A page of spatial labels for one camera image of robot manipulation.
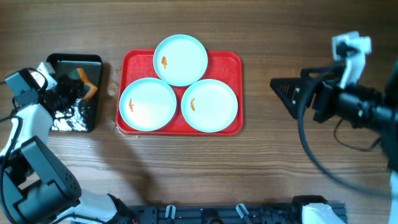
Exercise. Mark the white plate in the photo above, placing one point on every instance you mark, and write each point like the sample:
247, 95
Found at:
209, 105
147, 104
180, 60

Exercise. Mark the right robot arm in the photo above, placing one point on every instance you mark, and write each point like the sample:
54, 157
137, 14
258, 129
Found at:
362, 106

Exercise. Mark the black rectangular water tray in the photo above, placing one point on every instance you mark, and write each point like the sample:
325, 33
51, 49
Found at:
80, 117

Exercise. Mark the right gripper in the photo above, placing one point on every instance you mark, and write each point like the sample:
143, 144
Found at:
326, 79

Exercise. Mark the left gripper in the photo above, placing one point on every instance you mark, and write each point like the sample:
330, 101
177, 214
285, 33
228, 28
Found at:
73, 90

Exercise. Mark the green and orange sponge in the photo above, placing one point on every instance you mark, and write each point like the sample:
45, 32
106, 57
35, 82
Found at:
87, 89

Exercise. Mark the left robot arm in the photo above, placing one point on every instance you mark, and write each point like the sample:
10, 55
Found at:
36, 186

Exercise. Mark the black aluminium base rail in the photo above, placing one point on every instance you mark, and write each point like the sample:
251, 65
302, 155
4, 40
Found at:
267, 213

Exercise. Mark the red plastic tray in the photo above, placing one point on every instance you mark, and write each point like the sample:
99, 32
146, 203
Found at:
225, 66

